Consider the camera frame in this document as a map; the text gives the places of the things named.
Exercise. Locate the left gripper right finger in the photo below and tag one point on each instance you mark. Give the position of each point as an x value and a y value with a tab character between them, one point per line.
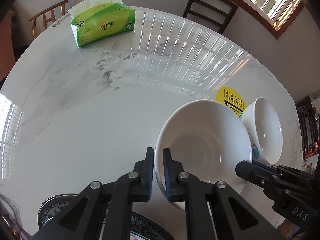
185	187

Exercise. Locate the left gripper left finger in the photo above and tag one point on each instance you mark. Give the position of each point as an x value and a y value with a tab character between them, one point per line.
135	186

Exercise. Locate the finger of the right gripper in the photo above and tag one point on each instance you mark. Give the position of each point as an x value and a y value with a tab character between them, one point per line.
255	172

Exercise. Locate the white bowl Dog print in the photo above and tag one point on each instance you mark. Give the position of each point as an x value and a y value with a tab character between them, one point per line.
264	130

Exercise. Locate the white bowl rabbit pink base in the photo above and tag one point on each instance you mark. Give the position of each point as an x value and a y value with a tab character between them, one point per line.
209	140

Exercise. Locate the person right hand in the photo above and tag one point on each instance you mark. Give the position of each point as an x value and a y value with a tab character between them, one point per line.
290	231

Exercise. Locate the yellow warning sticker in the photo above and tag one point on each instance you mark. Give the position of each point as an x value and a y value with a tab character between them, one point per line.
232	99

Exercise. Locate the dark wooden chair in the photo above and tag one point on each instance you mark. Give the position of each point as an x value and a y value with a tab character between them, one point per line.
213	14

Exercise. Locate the green tissue pack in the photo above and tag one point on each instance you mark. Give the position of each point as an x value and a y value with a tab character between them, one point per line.
93	20

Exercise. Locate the orange cloth cover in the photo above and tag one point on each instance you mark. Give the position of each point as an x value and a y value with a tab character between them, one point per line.
7	57

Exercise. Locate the light wooden chair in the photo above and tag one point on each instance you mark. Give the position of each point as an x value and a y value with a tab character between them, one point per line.
48	16

